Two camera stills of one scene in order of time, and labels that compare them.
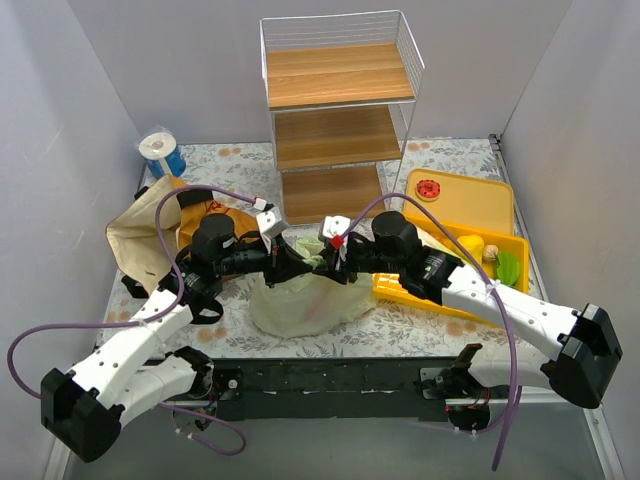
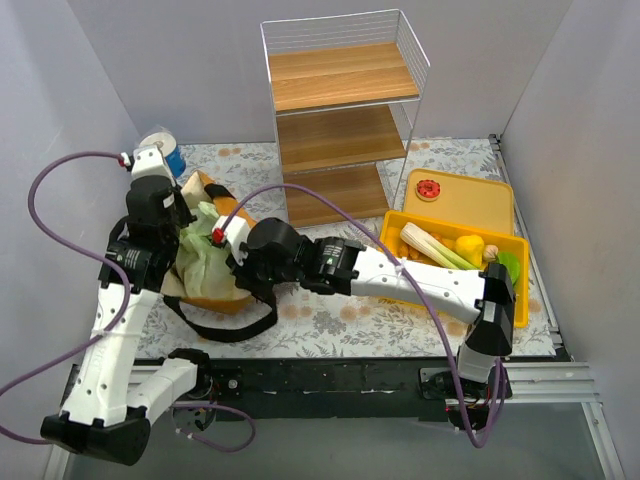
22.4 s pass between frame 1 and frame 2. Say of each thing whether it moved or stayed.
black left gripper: moved
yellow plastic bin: stayed
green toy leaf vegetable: stayed
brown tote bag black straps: moved
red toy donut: stayed
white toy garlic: stayed
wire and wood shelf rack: stayed
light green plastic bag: moved
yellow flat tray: stayed
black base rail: stayed
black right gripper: moved
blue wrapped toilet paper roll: stayed
